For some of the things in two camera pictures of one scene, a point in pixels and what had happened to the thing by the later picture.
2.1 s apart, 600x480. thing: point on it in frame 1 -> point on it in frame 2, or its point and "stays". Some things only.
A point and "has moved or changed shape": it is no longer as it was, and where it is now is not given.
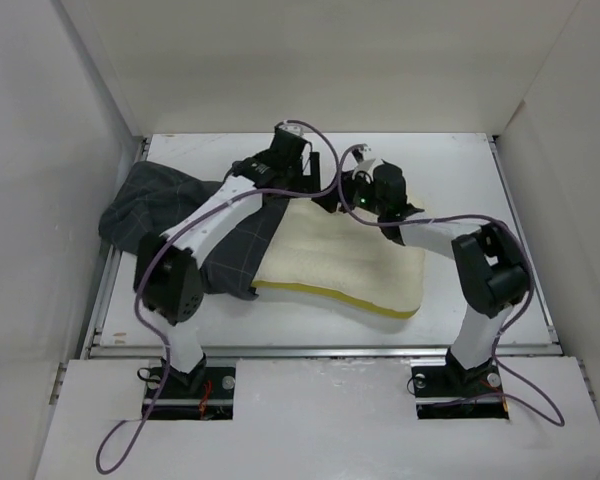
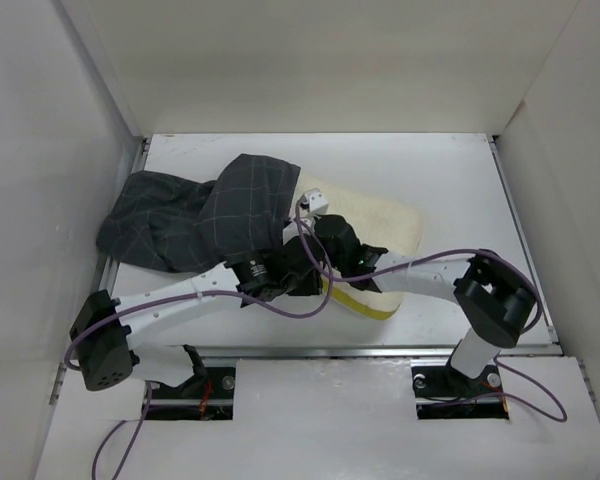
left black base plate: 211,399 stays
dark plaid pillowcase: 144,200 stays
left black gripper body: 294,176 -> 306,286
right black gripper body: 361,194 -> 336,263
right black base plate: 458,393 stays
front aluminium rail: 317,353 stays
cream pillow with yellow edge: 344,256 has moved or changed shape
